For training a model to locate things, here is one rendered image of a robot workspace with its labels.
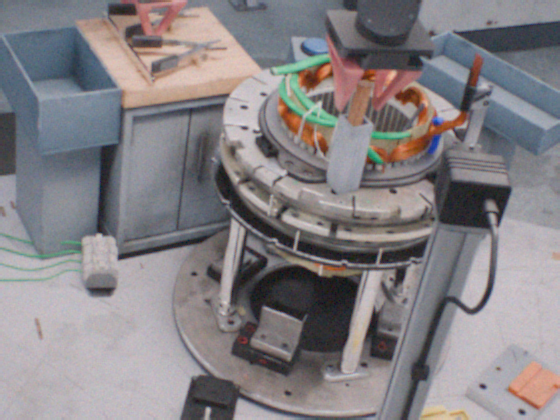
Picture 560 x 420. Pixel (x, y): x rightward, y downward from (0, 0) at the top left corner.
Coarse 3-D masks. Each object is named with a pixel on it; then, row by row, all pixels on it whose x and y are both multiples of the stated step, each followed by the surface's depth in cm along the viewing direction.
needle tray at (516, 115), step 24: (456, 48) 163; (480, 48) 160; (432, 72) 154; (456, 72) 161; (480, 72) 161; (504, 72) 158; (456, 96) 153; (504, 96) 158; (528, 96) 157; (552, 96) 154; (504, 120) 149; (528, 120) 146; (552, 120) 155; (480, 144) 155; (504, 144) 156; (528, 144) 147; (552, 144) 149
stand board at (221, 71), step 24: (96, 24) 148; (120, 24) 149; (192, 24) 152; (216, 24) 154; (96, 48) 143; (120, 48) 144; (144, 48) 145; (168, 48) 146; (240, 48) 149; (120, 72) 140; (168, 72) 141; (192, 72) 142; (216, 72) 143; (240, 72) 144; (144, 96) 138; (168, 96) 139; (192, 96) 141
